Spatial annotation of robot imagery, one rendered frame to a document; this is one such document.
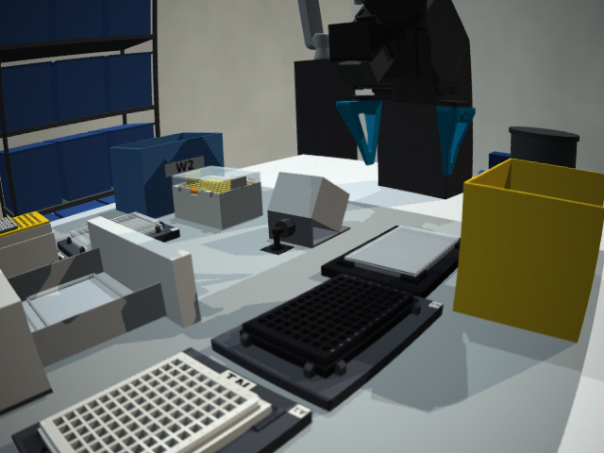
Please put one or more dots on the yellow open-top box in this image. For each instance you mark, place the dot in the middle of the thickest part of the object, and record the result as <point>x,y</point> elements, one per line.
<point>529,260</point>

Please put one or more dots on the blue bin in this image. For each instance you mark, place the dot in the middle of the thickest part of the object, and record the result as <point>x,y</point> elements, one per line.
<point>141,175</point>

